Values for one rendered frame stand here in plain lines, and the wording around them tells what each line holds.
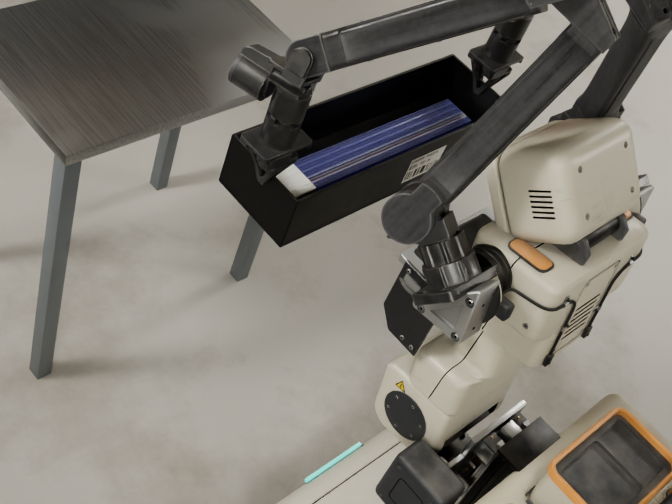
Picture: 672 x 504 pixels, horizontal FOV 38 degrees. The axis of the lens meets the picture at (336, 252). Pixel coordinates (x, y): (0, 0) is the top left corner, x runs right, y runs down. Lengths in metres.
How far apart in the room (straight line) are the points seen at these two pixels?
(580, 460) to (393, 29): 0.80
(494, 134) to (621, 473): 0.68
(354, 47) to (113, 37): 0.98
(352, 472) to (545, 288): 0.97
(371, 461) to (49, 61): 1.15
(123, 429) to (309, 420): 0.50
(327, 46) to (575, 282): 0.51
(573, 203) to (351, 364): 1.49
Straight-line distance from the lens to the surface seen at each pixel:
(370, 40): 1.42
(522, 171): 1.47
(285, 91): 1.47
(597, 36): 1.34
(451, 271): 1.43
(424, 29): 1.40
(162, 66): 2.26
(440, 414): 1.81
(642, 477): 1.80
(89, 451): 2.53
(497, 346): 1.70
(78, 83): 2.17
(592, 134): 1.51
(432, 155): 1.82
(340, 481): 2.29
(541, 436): 1.88
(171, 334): 2.75
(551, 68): 1.36
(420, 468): 1.80
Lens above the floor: 2.20
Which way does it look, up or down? 45 degrees down
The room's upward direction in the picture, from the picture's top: 24 degrees clockwise
